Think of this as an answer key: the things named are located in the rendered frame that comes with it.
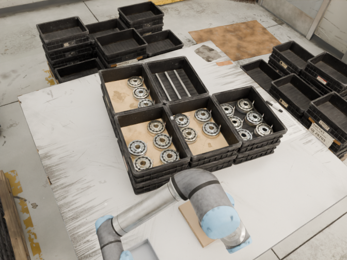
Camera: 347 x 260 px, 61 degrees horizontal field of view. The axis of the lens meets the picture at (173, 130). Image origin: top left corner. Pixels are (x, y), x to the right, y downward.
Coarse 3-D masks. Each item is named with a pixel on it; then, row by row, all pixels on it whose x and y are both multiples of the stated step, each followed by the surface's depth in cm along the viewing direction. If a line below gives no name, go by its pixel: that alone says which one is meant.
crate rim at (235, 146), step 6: (198, 96) 176; (204, 96) 176; (210, 96) 177; (174, 102) 171; (180, 102) 172; (168, 108) 168; (222, 114) 168; (174, 120) 162; (180, 132) 157; (234, 132) 160; (234, 144) 155; (240, 144) 155; (216, 150) 151; (222, 150) 152; (228, 150) 155; (192, 156) 148; (198, 156) 148; (204, 156) 150
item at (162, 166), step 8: (128, 112) 163; (136, 112) 164; (168, 112) 165; (120, 128) 155; (176, 128) 158; (120, 136) 152; (184, 144) 152; (128, 152) 146; (176, 160) 145; (184, 160) 146; (160, 168) 142; (136, 176) 140
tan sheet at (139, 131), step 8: (160, 120) 175; (128, 128) 169; (136, 128) 169; (144, 128) 170; (128, 136) 165; (136, 136) 165; (144, 136) 166; (152, 136) 166; (128, 144) 161; (152, 144) 163; (152, 152) 159; (160, 152) 160; (152, 160) 156
